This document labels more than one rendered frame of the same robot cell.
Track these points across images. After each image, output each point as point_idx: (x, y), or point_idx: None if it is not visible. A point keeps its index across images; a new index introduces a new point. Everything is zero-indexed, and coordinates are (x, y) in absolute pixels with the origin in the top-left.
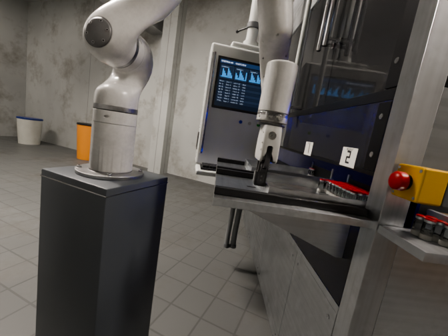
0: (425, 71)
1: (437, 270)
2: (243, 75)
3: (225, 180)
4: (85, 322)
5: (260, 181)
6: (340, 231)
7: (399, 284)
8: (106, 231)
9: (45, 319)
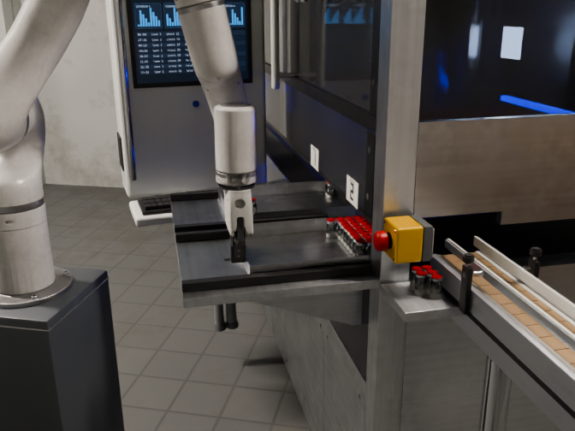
0: (394, 110)
1: None
2: None
3: (192, 256)
4: None
5: (239, 257)
6: (352, 293)
7: (418, 340)
8: (56, 369)
9: None
